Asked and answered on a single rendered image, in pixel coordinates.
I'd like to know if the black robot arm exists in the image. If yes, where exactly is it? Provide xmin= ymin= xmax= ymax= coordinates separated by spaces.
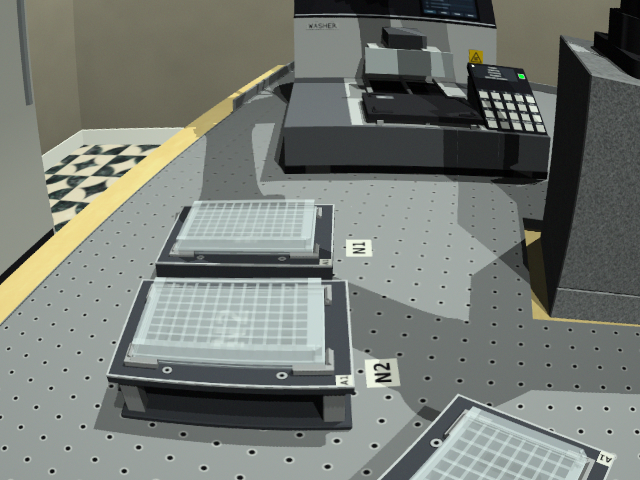
xmin=594 ymin=0 xmax=640 ymax=80

